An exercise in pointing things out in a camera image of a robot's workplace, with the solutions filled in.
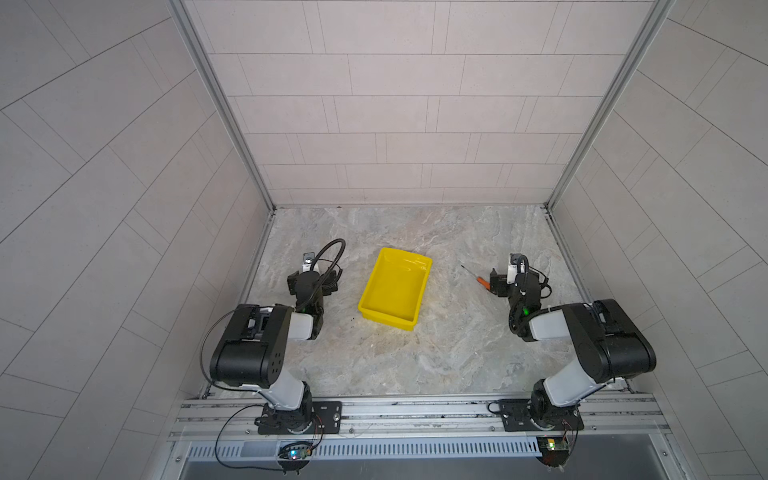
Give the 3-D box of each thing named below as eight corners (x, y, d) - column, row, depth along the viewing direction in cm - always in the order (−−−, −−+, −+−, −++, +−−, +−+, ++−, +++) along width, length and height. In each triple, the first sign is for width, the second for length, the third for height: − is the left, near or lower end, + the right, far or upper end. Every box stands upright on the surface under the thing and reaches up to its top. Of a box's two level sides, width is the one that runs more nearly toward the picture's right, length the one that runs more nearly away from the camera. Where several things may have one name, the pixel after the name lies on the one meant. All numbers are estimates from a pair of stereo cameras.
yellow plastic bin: (357, 319, 89) (355, 310, 84) (382, 257, 104) (381, 246, 99) (415, 336, 86) (416, 327, 81) (431, 270, 101) (433, 258, 95)
